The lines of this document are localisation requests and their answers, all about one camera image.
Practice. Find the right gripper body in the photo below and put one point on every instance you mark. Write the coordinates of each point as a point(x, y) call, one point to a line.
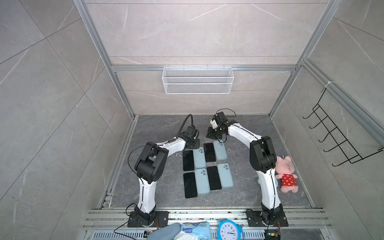
point(215, 133)

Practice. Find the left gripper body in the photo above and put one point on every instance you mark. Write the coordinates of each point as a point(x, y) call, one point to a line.
point(196, 143)

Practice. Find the black phone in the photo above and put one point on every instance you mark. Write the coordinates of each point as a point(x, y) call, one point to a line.
point(209, 151)
point(190, 185)
point(188, 160)

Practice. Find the grey-green phone case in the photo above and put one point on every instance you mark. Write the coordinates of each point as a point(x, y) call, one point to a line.
point(225, 175)

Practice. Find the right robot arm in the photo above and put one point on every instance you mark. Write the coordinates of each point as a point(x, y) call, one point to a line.
point(263, 160)

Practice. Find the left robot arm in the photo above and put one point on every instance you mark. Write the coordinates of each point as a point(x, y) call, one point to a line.
point(151, 164)

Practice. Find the pink pig plush toy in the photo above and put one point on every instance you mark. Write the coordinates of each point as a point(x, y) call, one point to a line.
point(285, 172)

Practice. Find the blue wet wipes pack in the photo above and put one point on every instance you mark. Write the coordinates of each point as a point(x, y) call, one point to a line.
point(194, 231)

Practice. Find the grey-blue cloth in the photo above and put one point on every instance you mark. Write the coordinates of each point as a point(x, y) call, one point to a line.
point(167, 233)

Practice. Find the blue alarm clock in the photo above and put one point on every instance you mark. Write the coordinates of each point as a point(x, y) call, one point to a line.
point(229, 230)

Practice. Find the white wire mesh basket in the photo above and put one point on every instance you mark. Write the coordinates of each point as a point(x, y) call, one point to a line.
point(197, 80)

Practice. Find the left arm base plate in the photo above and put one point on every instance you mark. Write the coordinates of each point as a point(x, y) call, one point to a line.
point(153, 219)

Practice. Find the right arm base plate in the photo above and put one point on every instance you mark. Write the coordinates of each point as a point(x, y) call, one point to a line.
point(255, 219)

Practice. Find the aluminium rail front frame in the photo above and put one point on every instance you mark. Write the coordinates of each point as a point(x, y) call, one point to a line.
point(304, 224)

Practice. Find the black wire hook rack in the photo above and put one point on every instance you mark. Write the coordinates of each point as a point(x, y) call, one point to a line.
point(334, 133)

